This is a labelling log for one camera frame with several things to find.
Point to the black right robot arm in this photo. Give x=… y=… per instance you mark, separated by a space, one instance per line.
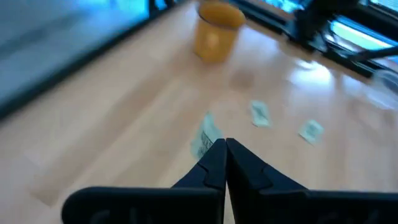
x=311 y=21

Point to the yellow translucent mug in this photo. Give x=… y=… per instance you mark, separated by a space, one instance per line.
x=214 y=37

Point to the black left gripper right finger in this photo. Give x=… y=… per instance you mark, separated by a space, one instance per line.
x=280 y=205

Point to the green white sweetener packet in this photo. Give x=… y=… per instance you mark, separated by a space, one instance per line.
x=311 y=131
x=260 y=113
x=206 y=132

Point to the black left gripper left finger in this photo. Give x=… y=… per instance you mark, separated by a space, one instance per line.
x=174 y=205

